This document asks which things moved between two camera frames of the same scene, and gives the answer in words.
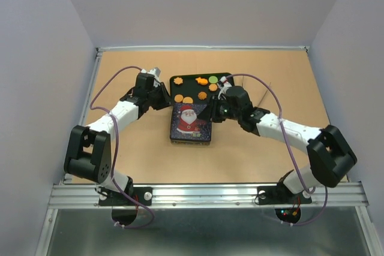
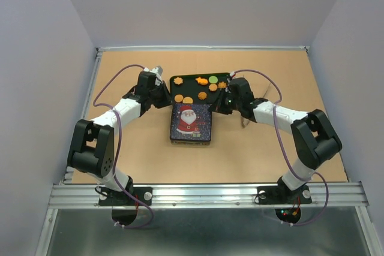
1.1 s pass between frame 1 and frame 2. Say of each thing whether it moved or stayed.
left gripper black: stayed
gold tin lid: stayed
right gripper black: moved
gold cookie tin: stayed
